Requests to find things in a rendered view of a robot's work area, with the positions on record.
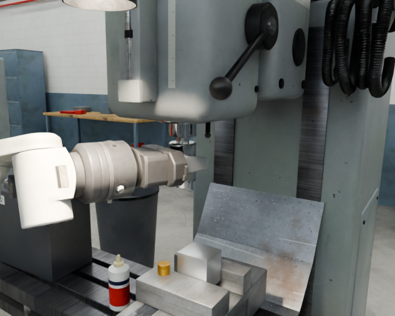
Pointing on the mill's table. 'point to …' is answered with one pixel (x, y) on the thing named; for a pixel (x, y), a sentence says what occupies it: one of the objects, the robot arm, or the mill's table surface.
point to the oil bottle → (119, 285)
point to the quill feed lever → (263, 39)
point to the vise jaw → (182, 294)
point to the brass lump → (163, 268)
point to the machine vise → (228, 279)
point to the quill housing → (190, 62)
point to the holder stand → (41, 240)
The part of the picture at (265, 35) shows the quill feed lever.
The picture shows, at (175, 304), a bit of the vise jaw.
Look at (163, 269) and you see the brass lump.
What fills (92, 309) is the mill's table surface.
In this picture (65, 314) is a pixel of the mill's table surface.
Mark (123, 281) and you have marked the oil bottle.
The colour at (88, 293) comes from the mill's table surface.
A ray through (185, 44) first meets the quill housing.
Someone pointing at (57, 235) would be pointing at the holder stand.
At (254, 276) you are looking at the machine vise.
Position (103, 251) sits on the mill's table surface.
